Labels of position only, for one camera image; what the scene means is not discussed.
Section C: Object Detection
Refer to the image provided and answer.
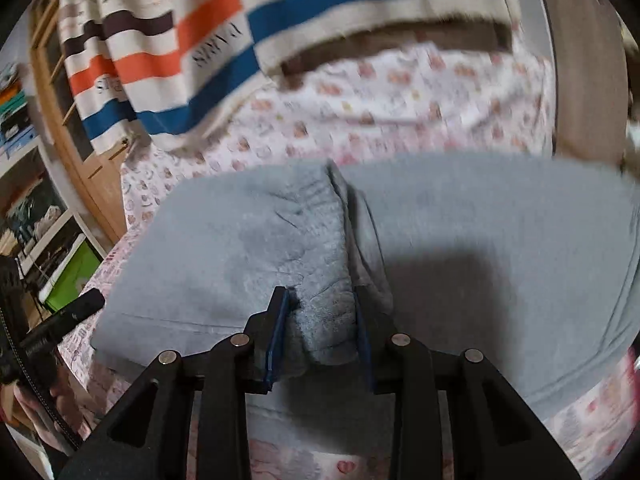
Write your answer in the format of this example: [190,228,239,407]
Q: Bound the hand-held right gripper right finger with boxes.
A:
[352,285,583,480]

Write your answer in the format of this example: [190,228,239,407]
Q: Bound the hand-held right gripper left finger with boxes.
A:
[60,287,291,480]

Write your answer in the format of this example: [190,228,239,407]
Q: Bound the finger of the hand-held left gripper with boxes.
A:
[50,290,107,323]

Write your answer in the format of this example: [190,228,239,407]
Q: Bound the grey sweat pants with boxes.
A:
[92,152,640,421]

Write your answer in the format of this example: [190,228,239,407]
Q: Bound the person's left hand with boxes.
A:
[10,357,83,453]

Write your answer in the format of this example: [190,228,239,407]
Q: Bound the green storage bin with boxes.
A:
[42,240,103,313]

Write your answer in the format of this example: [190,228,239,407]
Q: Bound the white shelf unit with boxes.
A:
[0,135,111,311]

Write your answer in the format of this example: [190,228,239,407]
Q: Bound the wooden door with glass panes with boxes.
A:
[27,0,151,256]

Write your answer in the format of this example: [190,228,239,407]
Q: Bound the blue and white box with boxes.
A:
[0,127,38,156]

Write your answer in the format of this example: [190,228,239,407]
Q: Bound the black box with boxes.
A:
[0,110,33,133]

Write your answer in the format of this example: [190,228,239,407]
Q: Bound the teal box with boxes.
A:
[0,87,28,116]

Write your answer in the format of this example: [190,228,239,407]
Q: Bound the pink patchwork print blanket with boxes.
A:
[57,240,640,480]

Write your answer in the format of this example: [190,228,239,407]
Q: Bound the white bear print sheet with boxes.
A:
[120,42,558,241]

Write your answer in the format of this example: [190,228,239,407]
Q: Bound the striped curtain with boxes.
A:
[57,0,523,153]

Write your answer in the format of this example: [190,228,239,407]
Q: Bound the wooden cabinet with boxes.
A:
[530,0,631,161]

